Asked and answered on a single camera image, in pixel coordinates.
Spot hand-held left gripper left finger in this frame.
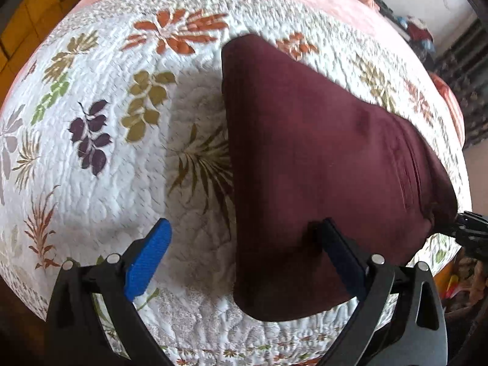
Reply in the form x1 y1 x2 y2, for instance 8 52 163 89
45 218 173 366

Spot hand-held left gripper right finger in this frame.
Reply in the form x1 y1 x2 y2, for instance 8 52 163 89
322 217 448 366

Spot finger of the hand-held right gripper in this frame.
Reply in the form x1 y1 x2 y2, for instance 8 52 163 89
444 210 488 253

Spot maroon pants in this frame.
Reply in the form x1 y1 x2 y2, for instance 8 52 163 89
221 34 459 322

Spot white floral quilt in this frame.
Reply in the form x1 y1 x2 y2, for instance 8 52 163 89
0 0 470 366

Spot orange striped pillow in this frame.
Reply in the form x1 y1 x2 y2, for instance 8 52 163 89
431 72 466 149

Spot dark patterned curtain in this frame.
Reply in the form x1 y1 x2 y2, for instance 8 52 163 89
435 18 488 146

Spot red cloth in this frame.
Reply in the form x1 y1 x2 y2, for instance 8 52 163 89
406 17 434 43

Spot cluttered dark nightstand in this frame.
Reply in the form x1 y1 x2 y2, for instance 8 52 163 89
375 0 436 59

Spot wooden wardrobe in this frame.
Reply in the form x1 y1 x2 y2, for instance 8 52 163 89
0 0 83 74

